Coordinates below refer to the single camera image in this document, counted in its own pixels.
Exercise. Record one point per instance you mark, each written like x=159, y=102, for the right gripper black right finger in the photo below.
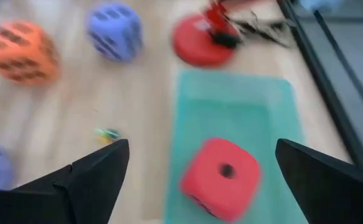
x=330, y=189

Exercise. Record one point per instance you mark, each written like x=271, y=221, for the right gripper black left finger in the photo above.
x=60, y=193

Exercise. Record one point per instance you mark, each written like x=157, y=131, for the small dark green die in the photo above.
x=112, y=134

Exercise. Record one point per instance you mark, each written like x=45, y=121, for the large red foam die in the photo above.
x=212, y=189

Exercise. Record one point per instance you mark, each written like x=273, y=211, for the large orange foam die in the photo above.
x=21, y=53

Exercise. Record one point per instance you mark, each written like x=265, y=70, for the teal translucent plastic bin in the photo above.
x=231, y=102

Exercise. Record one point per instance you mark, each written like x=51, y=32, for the red desk lamp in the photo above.
x=197, y=46

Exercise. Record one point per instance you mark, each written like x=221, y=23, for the black aluminium table frame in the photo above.
x=324, y=87

